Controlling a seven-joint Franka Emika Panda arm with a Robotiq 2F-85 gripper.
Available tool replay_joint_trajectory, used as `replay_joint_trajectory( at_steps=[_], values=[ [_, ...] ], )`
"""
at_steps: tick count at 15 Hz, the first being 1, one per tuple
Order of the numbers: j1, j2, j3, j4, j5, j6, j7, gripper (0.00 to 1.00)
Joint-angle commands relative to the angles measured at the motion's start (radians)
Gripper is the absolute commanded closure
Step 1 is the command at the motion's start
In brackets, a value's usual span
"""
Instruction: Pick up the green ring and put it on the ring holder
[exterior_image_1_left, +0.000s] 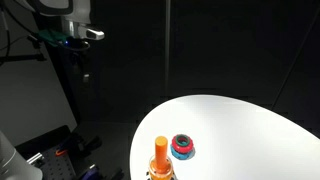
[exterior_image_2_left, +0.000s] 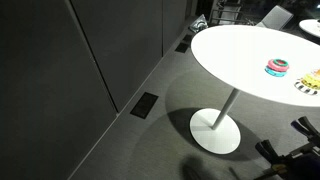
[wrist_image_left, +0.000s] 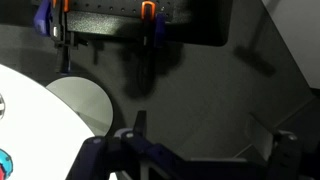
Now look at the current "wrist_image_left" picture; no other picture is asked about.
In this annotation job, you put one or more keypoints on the black perforated board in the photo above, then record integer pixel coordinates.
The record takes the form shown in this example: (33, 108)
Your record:
(204, 22)

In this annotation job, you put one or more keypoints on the blue orange clamp right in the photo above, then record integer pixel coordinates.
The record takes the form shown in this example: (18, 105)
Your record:
(153, 38)

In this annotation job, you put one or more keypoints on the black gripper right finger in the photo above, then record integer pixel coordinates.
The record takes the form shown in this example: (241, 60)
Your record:
(283, 152)

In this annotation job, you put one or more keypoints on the white round table disc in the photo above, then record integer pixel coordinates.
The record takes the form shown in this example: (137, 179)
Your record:
(40, 135)

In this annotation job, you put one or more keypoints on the blue clamp left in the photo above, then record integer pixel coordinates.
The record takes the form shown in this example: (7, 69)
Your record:
(50, 21)

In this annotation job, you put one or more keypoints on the small grey round disc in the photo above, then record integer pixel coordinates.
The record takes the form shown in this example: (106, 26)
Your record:
(88, 100)

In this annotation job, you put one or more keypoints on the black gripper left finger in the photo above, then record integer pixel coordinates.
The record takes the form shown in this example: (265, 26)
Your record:
(128, 152)

